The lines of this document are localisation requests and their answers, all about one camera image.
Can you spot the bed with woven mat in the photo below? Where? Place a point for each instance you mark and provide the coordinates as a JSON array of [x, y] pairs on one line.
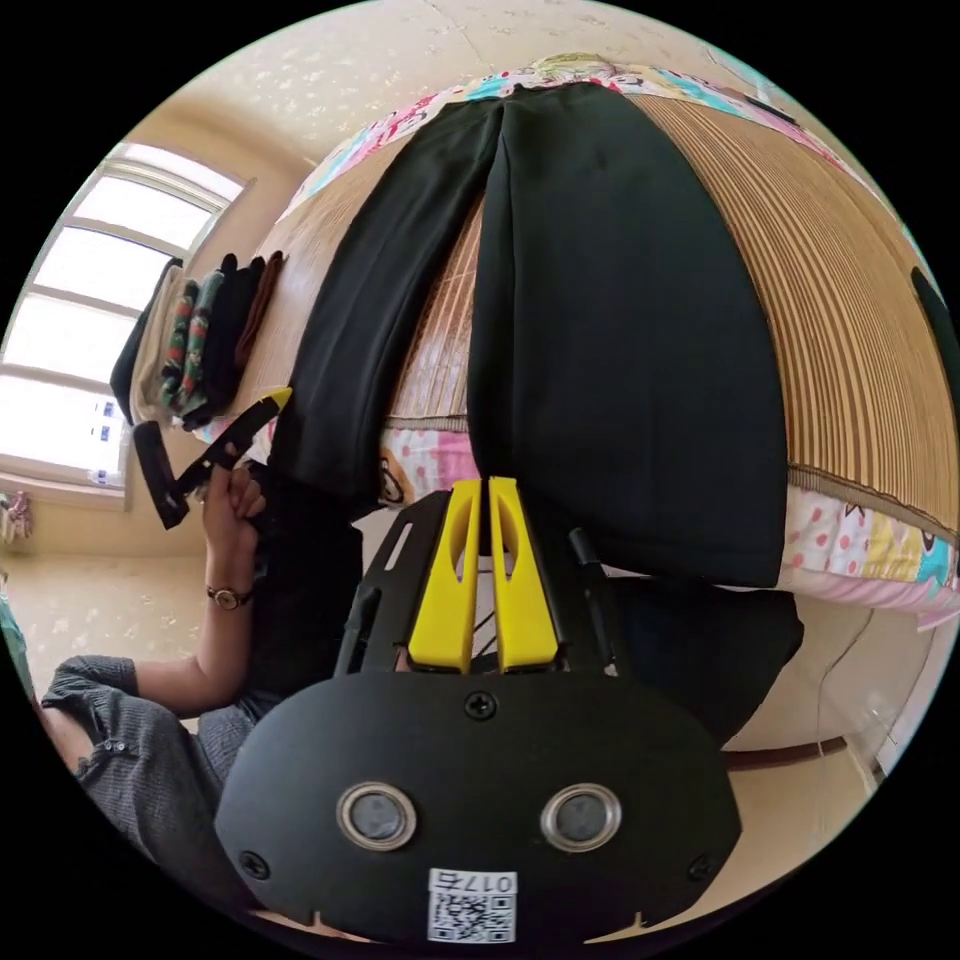
[[832, 300]]

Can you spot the pile of clothes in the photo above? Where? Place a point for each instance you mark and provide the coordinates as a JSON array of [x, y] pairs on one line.
[[202, 337]]

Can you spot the person's left forearm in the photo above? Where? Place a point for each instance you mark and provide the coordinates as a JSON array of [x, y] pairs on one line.
[[217, 645]]

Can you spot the black pants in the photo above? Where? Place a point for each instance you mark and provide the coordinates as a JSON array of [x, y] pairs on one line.
[[622, 337]]

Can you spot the person's body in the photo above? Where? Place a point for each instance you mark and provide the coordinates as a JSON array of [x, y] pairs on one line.
[[142, 742]]

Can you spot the window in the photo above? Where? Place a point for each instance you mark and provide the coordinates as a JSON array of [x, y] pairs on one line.
[[82, 315]]

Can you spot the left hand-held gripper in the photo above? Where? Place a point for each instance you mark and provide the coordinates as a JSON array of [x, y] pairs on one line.
[[225, 448]]

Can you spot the person's left hand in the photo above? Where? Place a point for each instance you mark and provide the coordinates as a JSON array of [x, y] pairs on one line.
[[234, 501]]

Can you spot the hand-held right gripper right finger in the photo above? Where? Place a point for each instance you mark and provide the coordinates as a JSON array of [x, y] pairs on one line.
[[525, 607]]

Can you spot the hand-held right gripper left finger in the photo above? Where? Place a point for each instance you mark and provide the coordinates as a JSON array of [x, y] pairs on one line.
[[442, 600]]

